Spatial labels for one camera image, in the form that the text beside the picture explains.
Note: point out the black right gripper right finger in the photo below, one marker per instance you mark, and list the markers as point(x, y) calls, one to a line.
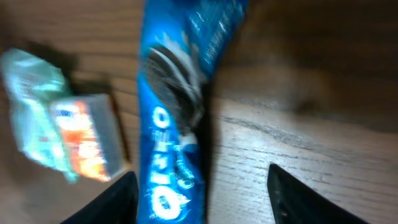
point(293, 202)

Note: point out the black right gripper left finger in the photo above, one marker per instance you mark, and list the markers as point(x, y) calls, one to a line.
point(116, 205)

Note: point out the orange tissue pack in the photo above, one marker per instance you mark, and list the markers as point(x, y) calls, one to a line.
point(89, 130)

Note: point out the mint green wipes pack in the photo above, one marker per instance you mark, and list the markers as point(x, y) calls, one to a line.
point(32, 85)

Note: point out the blue Oreo cookie pack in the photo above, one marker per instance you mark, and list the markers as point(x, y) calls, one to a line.
point(181, 45)

